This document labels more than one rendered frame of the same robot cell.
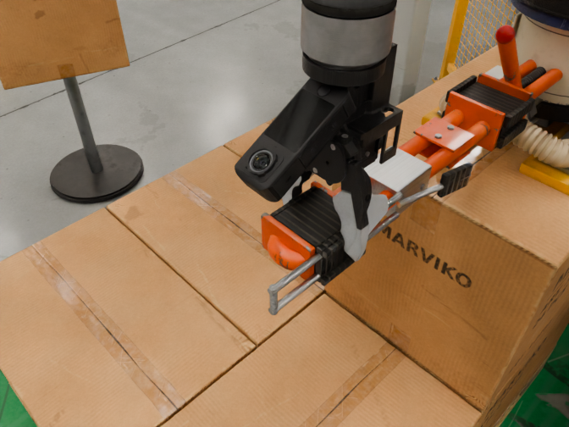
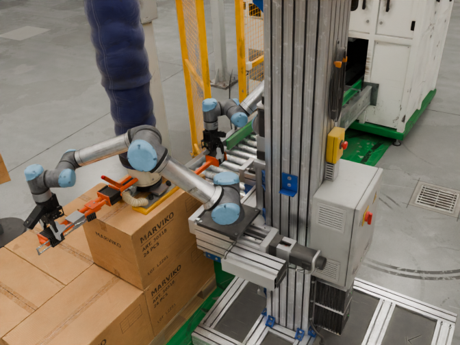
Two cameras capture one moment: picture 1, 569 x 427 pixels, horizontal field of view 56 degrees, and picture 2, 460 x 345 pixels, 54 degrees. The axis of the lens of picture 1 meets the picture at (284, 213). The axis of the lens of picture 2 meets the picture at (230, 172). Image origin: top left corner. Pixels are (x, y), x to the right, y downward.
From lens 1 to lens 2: 1.67 m
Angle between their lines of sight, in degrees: 11
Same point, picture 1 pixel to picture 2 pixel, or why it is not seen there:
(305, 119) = (35, 212)
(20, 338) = not seen: outside the picture
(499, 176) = (125, 211)
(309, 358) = (85, 286)
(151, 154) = not seen: hidden behind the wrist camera
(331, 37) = (35, 198)
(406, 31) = not seen: hidden behind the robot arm
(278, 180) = (31, 225)
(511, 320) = (131, 254)
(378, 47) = (46, 197)
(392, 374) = (114, 285)
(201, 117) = (59, 194)
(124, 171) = (16, 231)
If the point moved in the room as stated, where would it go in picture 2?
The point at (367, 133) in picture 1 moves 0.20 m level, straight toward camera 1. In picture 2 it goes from (51, 212) to (35, 244)
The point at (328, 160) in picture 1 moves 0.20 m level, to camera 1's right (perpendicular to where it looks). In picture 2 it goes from (45, 219) to (92, 211)
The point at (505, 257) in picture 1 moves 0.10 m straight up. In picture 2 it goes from (122, 235) to (118, 220)
